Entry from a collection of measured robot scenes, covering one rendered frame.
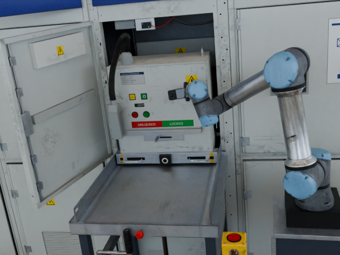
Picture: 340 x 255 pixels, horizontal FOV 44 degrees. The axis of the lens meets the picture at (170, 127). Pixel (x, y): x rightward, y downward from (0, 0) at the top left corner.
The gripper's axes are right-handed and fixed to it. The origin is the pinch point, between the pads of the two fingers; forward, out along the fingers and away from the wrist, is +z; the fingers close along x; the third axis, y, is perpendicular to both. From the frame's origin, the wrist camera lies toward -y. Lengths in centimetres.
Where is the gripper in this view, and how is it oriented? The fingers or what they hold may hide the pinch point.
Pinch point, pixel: (184, 92)
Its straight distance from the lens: 201.2
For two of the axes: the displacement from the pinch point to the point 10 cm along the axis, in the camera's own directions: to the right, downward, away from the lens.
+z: -0.7, -0.6, 10.0
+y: 9.9, -1.3, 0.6
